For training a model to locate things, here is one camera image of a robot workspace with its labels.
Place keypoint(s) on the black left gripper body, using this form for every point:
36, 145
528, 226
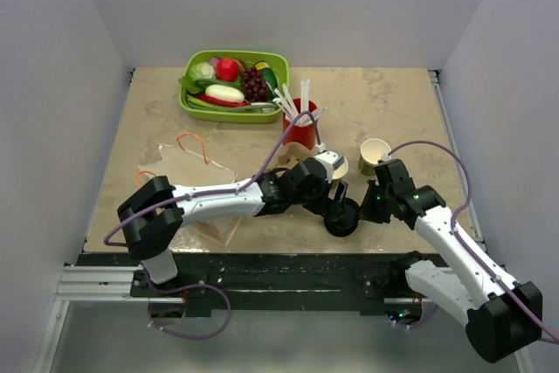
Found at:
314, 201

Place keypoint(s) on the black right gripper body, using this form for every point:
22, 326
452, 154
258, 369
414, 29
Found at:
376, 204

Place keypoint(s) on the green paper cup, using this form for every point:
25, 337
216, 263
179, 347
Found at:
341, 171
371, 151

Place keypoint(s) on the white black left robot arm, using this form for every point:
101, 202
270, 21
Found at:
152, 216

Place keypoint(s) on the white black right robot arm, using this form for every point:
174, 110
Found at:
499, 314

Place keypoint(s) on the black lid stack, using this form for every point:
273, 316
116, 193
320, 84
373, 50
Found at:
341, 218

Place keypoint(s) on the cardboard cup carrier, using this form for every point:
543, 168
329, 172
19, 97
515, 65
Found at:
293, 153

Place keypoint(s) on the red ribbed cup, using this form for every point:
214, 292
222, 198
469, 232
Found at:
302, 132

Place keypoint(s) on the dark grape bunch toy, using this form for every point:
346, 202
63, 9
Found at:
254, 85

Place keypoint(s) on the red chili toy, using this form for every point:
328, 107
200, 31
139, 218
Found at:
222, 103

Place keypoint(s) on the green cucumber toy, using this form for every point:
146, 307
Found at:
267, 74

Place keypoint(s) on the white radish toy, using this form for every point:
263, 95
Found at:
224, 93

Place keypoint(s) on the green plastic bin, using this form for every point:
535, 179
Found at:
257, 112

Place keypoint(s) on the red apple toy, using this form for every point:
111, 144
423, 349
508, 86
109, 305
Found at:
227, 69

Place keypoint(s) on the green cabbage toy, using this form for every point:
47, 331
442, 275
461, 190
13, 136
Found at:
203, 70

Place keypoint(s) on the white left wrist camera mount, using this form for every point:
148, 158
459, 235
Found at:
330, 159

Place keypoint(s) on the paper bag orange handles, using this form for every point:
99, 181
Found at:
187, 164

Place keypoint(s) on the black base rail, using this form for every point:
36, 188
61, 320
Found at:
369, 284

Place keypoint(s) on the aluminium frame rail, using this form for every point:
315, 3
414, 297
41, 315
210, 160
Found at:
95, 283

